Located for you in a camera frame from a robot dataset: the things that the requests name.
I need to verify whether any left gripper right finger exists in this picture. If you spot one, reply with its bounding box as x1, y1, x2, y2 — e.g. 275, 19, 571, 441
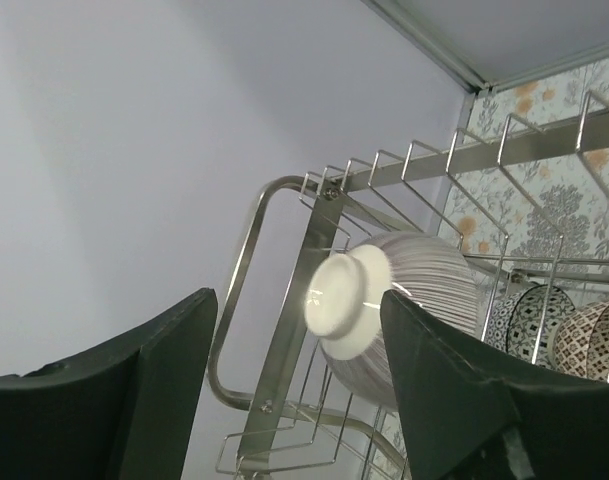
383, 293, 609, 479

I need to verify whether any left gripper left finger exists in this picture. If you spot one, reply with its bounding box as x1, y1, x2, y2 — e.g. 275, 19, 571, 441
0, 288, 218, 479

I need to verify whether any blue patterned bowl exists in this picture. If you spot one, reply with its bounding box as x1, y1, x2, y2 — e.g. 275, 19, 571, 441
485, 285, 575, 369

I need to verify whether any brown patterned bowl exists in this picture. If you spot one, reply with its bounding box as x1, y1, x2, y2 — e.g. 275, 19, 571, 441
548, 300, 609, 382

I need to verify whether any purple striped bowl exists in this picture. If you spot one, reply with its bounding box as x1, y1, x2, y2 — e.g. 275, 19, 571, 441
303, 231, 482, 411

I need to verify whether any stainless steel dish rack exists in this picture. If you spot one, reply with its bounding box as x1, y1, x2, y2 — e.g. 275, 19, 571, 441
207, 92, 609, 479

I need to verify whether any aluminium corner post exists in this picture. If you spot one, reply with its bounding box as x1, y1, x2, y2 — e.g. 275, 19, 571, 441
358, 0, 609, 96

